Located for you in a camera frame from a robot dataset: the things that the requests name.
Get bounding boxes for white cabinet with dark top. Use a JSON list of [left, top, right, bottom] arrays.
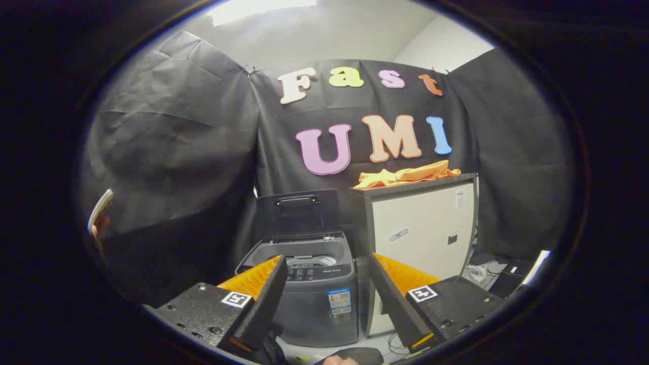
[[349, 173, 479, 338]]

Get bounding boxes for black box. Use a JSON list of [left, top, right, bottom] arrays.
[[489, 259, 534, 300]]

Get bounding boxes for dark floor cable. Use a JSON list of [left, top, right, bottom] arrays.
[[387, 332, 412, 356]]

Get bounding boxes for white curved object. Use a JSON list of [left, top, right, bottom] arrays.
[[87, 189, 115, 235]]

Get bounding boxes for black backdrop cloth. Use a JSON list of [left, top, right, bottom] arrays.
[[81, 30, 573, 307]]

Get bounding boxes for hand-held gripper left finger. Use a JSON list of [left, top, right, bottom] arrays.
[[145, 254, 289, 355]]

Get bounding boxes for grey washing machine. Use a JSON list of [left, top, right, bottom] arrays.
[[234, 232, 359, 348]]

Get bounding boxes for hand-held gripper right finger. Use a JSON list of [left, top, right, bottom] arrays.
[[368, 252, 508, 354]]

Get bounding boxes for orange garment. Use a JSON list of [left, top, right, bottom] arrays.
[[353, 160, 462, 190]]

